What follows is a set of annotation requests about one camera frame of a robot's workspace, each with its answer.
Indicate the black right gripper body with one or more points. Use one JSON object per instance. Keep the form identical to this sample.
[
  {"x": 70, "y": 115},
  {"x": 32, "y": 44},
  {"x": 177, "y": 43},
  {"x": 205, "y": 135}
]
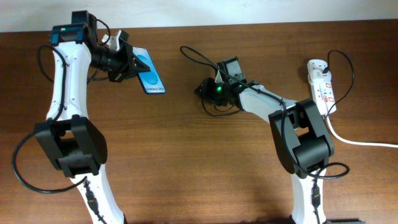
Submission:
[{"x": 216, "y": 91}]

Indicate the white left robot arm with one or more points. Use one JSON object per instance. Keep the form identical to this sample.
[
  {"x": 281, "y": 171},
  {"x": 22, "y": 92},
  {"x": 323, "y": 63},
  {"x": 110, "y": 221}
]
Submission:
[{"x": 73, "y": 144}]

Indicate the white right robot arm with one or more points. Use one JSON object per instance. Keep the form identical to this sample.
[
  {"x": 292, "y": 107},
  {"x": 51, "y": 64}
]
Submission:
[{"x": 302, "y": 143}]

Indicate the white power strip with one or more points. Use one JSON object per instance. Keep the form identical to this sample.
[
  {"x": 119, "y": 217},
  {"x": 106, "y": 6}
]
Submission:
[{"x": 322, "y": 92}]

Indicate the white charger adapter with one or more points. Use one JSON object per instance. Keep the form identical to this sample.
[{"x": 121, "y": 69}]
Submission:
[{"x": 318, "y": 74}]

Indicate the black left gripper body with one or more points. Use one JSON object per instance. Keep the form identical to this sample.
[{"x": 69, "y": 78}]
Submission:
[{"x": 119, "y": 63}]

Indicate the blue Galaxy smartphone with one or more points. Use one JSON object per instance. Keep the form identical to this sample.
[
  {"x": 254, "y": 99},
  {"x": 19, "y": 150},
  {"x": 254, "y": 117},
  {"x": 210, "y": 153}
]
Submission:
[{"x": 150, "y": 81}]

